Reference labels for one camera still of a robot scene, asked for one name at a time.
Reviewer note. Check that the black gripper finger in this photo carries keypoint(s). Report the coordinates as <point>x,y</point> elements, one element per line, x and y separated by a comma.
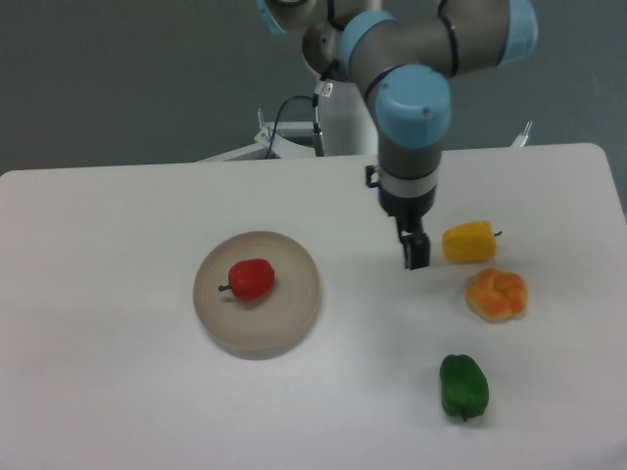
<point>404,239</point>
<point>418,250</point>

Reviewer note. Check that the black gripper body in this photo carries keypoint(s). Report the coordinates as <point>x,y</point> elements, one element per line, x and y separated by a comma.
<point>407,197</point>

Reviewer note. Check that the red toy pepper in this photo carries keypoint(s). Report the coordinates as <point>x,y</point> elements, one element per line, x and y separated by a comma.
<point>249,279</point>

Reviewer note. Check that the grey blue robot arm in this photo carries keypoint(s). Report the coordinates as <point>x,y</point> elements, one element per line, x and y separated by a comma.
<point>402,73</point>

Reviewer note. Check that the yellow toy pepper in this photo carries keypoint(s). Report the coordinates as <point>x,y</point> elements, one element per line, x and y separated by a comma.
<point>470,242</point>

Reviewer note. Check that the green toy pepper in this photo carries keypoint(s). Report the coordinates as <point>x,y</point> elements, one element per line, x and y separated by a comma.
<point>464,389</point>

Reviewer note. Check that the beige round plate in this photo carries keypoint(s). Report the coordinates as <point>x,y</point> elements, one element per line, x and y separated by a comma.
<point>275,323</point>

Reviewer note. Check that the orange knotted bread roll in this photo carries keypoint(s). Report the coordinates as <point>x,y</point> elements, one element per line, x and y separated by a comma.
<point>496,295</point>

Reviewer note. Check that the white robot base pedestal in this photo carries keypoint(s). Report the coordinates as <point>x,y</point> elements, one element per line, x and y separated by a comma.
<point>343,116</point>

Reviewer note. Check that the white metal mounting frame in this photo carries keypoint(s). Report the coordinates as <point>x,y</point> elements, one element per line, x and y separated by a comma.
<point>288,140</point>

